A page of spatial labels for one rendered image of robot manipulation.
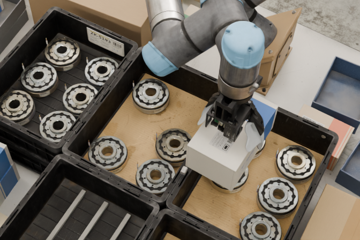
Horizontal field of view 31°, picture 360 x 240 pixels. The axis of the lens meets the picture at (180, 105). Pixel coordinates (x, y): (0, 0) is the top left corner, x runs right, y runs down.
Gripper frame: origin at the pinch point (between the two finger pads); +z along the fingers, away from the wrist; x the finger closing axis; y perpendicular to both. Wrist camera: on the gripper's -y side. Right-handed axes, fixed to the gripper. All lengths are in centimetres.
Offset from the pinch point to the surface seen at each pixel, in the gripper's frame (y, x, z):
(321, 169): -13.2, 19.7, 18.4
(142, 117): -7.3, -29.8, 28.4
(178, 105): -16.0, -23.6, 28.5
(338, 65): -62, 8, 38
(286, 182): -9.0, 13.4, 25.6
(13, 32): -18, -87, 40
